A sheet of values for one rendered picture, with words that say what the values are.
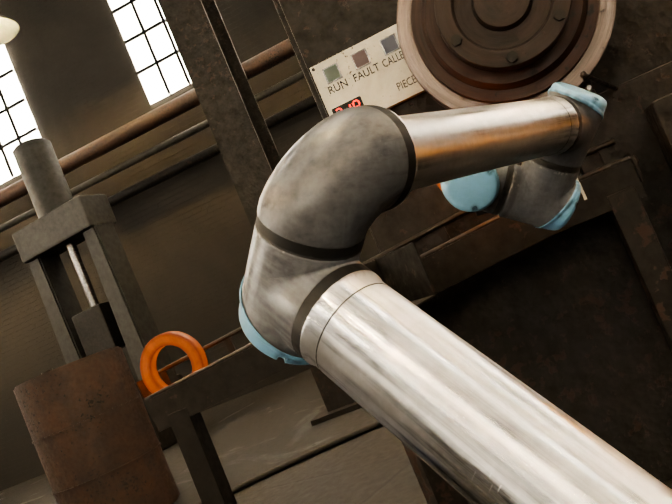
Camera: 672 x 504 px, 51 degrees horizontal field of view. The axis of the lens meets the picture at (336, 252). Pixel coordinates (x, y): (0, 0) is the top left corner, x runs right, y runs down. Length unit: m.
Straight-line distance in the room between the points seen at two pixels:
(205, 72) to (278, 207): 3.98
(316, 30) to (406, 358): 1.37
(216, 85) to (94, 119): 4.77
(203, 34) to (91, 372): 2.18
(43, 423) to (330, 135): 3.33
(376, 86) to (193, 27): 3.03
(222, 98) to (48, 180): 2.96
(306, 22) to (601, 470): 1.52
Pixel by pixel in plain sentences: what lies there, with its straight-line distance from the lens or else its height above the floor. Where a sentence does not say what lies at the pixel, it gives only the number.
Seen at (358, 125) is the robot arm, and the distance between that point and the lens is 0.71.
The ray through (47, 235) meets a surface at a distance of 7.12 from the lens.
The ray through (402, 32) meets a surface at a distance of 1.69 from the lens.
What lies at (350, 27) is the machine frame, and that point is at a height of 1.29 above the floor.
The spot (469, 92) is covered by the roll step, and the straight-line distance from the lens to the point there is 1.63.
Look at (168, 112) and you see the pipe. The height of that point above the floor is 3.16.
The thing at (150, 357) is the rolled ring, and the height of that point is 0.72.
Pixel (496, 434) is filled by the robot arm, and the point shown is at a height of 0.53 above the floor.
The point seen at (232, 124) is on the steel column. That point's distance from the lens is 4.54.
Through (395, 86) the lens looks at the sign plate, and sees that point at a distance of 1.81.
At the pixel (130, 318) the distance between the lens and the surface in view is 6.67.
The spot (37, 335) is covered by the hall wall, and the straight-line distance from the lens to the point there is 9.78.
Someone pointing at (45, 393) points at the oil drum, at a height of 0.78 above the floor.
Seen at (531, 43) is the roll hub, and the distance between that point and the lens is 1.58.
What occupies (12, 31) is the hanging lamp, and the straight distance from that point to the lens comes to 8.06.
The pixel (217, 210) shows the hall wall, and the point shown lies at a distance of 8.42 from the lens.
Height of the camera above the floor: 0.69
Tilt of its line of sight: 3 degrees up
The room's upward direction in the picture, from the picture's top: 23 degrees counter-clockwise
